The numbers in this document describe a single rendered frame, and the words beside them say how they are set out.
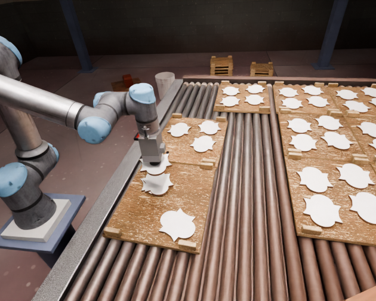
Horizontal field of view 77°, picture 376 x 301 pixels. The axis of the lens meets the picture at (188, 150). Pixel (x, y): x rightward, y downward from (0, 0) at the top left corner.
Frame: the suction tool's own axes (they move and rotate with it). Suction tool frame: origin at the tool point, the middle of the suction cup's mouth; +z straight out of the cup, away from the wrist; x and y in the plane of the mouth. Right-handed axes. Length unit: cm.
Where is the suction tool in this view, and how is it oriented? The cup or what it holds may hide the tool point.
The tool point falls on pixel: (155, 164)
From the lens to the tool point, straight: 92.9
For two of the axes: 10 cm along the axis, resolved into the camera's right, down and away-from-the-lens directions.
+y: 0.8, -6.2, 7.8
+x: -10.0, 0.0, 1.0
